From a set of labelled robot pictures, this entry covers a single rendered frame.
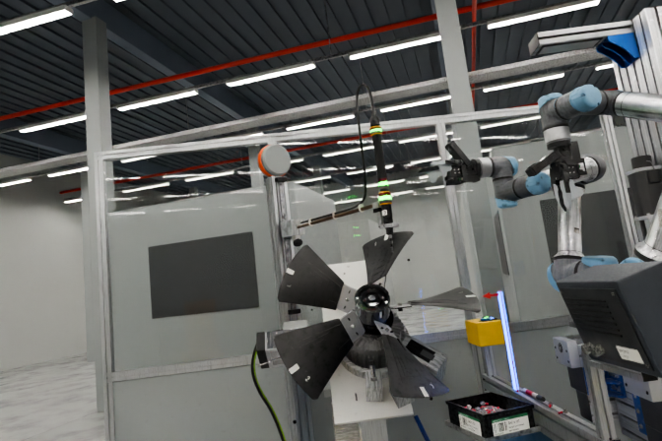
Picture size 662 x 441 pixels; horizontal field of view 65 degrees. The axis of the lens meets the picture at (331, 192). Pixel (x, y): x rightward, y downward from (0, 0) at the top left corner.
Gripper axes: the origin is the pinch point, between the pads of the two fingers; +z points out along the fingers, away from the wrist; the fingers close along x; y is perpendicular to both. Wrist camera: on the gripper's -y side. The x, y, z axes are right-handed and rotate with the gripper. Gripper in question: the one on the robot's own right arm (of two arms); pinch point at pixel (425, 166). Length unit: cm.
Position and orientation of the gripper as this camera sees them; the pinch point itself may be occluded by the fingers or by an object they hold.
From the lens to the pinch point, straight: 191.4
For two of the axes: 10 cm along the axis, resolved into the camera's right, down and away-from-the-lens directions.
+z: -9.7, 0.8, -2.1
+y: 1.1, 9.8, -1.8
